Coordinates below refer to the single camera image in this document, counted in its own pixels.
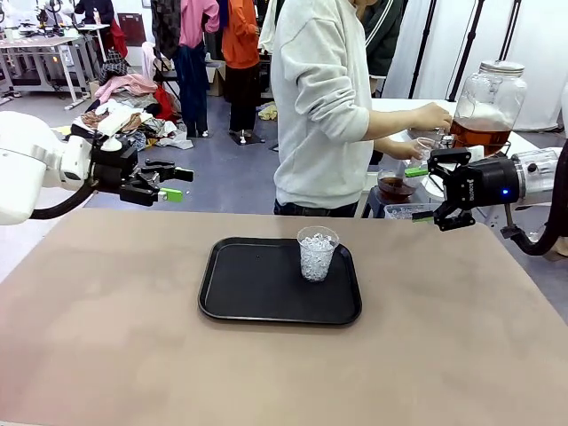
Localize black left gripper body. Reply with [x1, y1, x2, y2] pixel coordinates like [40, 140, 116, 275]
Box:
[91, 146, 159, 191]

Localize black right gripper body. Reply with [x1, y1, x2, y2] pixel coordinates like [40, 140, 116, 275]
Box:
[443, 155, 521, 209]

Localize clear plastic cup with ice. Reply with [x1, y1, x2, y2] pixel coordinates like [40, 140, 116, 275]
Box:
[296, 225, 341, 283]

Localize person's right forearm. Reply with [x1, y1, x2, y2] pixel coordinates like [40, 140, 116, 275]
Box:
[367, 108, 425, 142]

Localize person's left forearm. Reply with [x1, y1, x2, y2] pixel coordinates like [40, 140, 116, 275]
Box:
[375, 136, 412, 160]

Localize glass drink dispenser with tea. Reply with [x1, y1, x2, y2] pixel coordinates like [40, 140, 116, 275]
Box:
[448, 59, 529, 157]

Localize person's left hand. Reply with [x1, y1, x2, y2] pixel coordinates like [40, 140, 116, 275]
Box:
[401, 140, 430, 163]

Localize person's right hand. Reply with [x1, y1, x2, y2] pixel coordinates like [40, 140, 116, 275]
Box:
[414, 101, 454, 133]

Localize mixed clothes pile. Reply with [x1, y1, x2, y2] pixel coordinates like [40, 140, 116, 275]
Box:
[70, 98, 195, 152]

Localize clear ice container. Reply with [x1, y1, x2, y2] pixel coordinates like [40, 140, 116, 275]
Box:
[383, 202, 443, 221]

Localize glass server with brown tea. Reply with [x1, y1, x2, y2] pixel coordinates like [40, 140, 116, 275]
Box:
[376, 170, 419, 199]

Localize red cloth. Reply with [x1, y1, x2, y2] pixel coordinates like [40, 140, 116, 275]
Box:
[153, 83, 178, 123]

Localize white side table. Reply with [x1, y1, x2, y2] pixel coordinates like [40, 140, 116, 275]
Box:
[370, 97, 568, 209]

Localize pink clothes pile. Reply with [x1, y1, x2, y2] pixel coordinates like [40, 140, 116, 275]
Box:
[94, 73, 160, 106]

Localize cardboard box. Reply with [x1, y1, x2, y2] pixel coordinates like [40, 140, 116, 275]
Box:
[206, 60, 227, 98]

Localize plaid cloth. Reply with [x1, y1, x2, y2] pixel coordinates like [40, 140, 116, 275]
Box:
[99, 48, 130, 85]

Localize yellow cloth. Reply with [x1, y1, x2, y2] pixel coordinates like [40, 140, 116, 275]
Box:
[258, 100, 280, 122]

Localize black stand pole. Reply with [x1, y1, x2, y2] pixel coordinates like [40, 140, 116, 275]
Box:
[499, 0, 523, 63]
[447, 0, 485, 102]
[407, 0, 438, 99]

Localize black plastic serving tray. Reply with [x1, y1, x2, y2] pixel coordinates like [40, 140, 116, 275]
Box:
[198, 237, 363, 326]

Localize person in dark green jacket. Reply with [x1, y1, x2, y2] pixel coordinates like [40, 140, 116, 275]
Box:
[359, 0, 407, 99]

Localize person in grey sweatshirt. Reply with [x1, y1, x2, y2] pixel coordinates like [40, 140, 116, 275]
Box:
[257, 0, 378, 209]

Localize person's dark blue jeans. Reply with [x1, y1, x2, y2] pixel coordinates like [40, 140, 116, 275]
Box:
[272, 198, 359, 218]

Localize dark red board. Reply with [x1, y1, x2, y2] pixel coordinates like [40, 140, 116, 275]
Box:
[117, 12, 143, 48]

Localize dark patterned garment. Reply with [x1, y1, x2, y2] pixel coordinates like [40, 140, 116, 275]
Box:
[150, 0, 183, 61]

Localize white workshop desk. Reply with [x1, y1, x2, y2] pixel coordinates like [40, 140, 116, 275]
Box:
[0, 24, 112, 111]

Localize figure in pink top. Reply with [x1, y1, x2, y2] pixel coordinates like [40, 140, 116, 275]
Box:
[171, 0, 222, 138]

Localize figure in orange top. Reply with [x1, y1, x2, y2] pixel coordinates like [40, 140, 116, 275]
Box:
[220, 0, 261, 139]

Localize person in black clothes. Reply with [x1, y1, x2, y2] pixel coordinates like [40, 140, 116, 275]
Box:
[73, 0, 116, 28]

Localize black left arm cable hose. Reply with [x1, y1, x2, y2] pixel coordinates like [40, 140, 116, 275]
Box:
[29, 177, 98, 221]

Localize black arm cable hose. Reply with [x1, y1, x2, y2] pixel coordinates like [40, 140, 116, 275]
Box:
[29, 177, 98, 221]
[501, 141, 568, 257]

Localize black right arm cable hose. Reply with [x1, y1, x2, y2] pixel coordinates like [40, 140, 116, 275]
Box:
[501, 141, 568, 257]

